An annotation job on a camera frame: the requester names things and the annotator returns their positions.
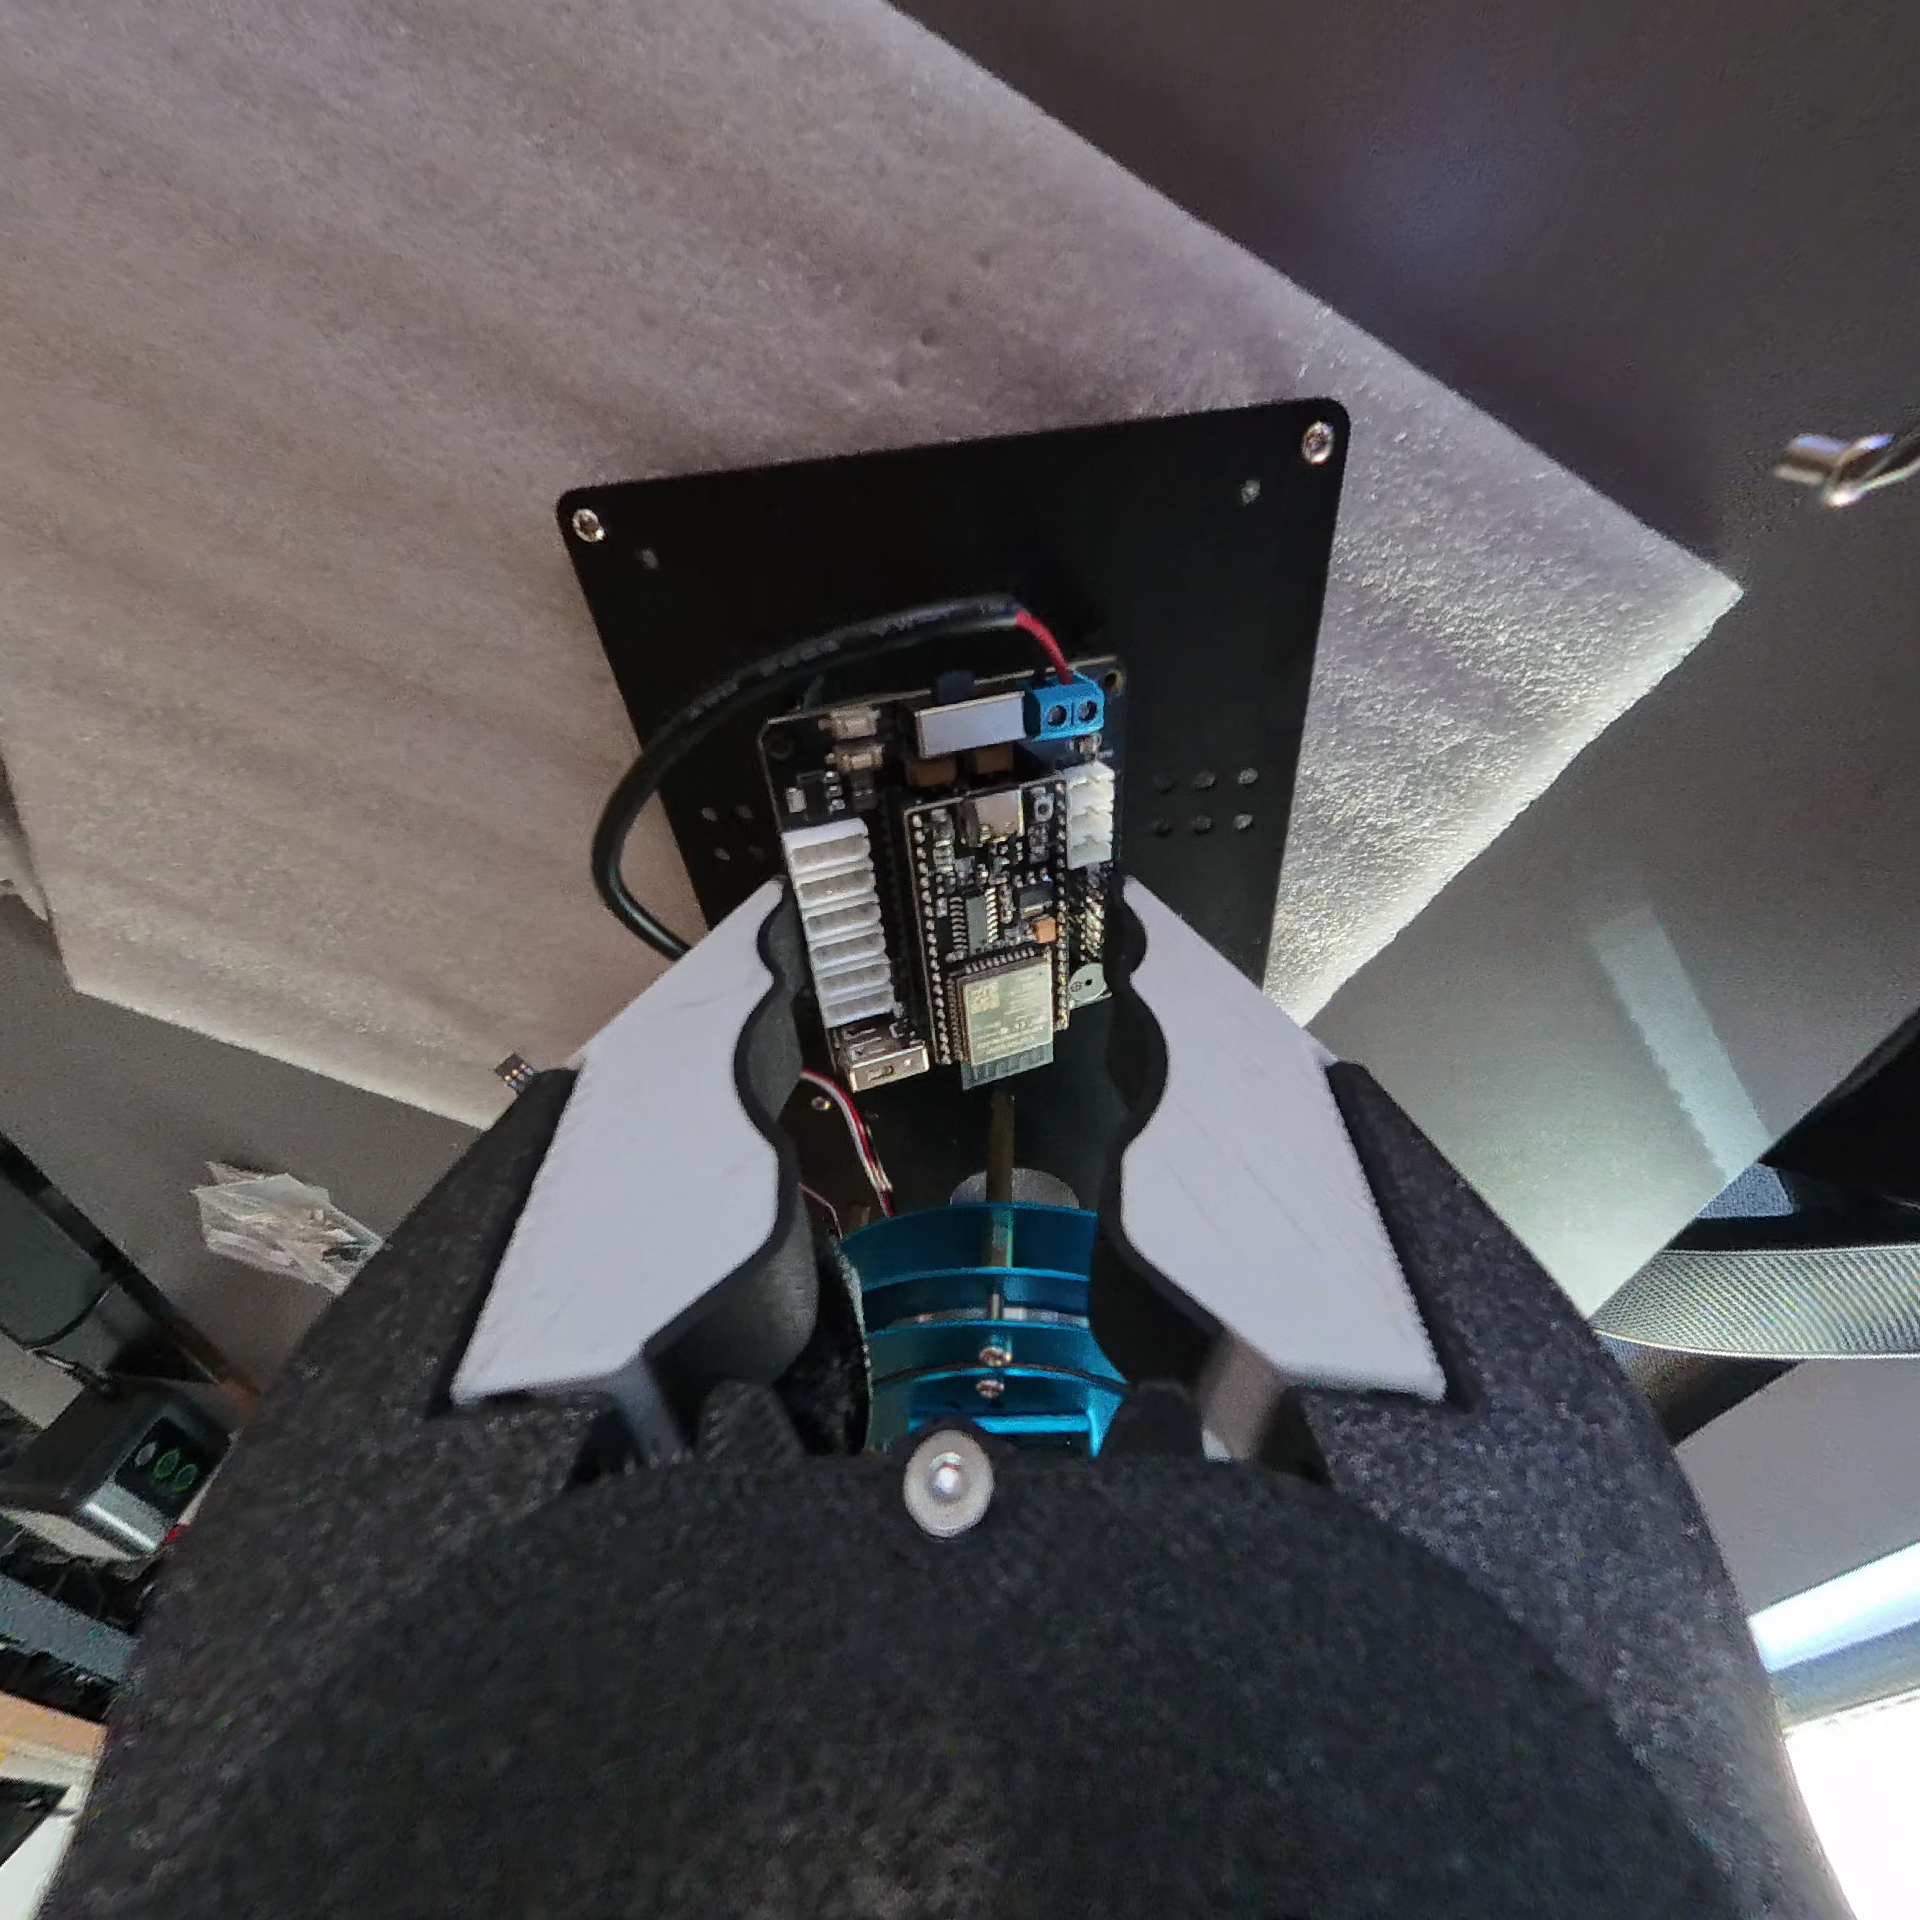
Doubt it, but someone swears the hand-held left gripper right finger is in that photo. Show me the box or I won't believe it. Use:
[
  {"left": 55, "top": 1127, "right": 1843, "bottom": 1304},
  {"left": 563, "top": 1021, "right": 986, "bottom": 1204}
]
[{"left": 1100, "top": 881, "right": 1449, "bottom": 1460}]

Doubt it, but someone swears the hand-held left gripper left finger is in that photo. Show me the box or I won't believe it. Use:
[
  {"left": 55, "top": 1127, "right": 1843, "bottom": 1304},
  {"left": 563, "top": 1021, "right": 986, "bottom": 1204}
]
[{"left": 448, "top": 882, "right": 825, "bottom": 1443}]

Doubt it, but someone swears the black circuit board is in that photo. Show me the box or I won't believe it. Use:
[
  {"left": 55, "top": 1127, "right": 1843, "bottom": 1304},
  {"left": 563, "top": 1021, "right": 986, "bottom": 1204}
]
[{"left": 756, "top": 661, "right": 1124, "bottom": 1104}]

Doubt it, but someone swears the black metal base plate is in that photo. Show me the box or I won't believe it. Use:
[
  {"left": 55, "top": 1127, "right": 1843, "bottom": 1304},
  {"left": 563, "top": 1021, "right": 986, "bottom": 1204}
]
[{"left": 556, "top": 399, "right": 1353, "bottom": 1249}]

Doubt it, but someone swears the small clear parts bag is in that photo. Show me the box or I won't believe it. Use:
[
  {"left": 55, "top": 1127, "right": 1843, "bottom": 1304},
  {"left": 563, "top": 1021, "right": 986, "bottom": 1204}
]
[{"left": 193, "top": 1162, "right": 384, "bottom": 1296}]

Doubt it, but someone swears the grey power station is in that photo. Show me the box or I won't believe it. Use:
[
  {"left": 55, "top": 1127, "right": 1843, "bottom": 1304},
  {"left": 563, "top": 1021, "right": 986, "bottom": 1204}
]
[{"left": 0, "top": 1376, "right": 239, "bottom": 1567}]

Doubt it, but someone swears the white foam sheet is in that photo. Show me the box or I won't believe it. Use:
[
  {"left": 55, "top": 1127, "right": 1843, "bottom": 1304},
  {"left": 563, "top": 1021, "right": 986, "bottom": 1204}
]
[{"left": 0, "top": 0, "right": 1744, "bottom": 1129}]

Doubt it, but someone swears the shiny metal clip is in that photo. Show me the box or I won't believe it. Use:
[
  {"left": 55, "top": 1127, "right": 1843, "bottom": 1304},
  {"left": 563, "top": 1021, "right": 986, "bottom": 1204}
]
[{"left": 1774, "top": 423, "right": 1920, "bottom": 511}]

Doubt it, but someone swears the red white servo cable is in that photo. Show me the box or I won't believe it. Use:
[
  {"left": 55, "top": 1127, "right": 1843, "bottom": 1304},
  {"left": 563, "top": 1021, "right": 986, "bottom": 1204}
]
[{"left": 496, "top": 1053, "right": 904, "bottom": 1220}]

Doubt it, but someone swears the grey woven strap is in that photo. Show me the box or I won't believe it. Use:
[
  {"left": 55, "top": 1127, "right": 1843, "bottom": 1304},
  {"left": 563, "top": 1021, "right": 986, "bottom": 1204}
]
[{"left": 1592, "top": 1241, "right": 1920, "bottom": 1363}]

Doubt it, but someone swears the black power cable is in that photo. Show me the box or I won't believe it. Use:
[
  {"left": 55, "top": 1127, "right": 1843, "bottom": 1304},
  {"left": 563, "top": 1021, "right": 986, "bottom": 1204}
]
[{"left": 593, "top": 594, "right": 1081, "bottom": 963}]

